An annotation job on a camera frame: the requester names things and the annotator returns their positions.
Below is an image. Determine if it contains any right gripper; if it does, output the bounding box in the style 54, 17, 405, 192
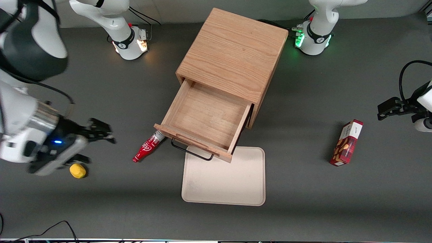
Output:
51, 115, 116, 165

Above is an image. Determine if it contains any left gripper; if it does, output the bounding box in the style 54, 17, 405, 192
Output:
377, 80, 432, 124

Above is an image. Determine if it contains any black metal drawer handle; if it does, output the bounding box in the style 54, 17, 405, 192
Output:
170, 137, 215, 161

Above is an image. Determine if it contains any oak wooden drawer cabinet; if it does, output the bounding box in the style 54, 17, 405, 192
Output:
176, 7, 289, 130

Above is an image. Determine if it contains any yellow lemon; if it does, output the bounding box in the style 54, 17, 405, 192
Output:
70, 163, 87, 179

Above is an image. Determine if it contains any red cola bottle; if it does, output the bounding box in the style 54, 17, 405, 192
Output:
132, 131, 166, 163

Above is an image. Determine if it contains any red cookie box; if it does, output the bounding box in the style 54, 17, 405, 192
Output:
329, 119, 364, 167

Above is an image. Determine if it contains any beige rectangular tray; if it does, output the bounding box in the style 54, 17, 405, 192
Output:
182, 146, 266, 207

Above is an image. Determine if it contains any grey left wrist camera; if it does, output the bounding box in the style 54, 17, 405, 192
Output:
414, 117, 432, 133

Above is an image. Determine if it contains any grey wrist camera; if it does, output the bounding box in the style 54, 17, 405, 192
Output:
28, 135, 89, 177
414, 117, 432, 133

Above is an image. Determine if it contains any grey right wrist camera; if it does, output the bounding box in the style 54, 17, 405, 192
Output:
28, 135, 89, 177

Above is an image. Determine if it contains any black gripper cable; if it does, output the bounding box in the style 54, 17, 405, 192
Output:
399, 60, 432, 102

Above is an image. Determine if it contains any black floor cable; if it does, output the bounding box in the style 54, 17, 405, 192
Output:
0, 213, 79, 243

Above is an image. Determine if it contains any black arm base cable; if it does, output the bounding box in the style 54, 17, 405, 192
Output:
256, 19, 298, 35
128, 5, 162, 26

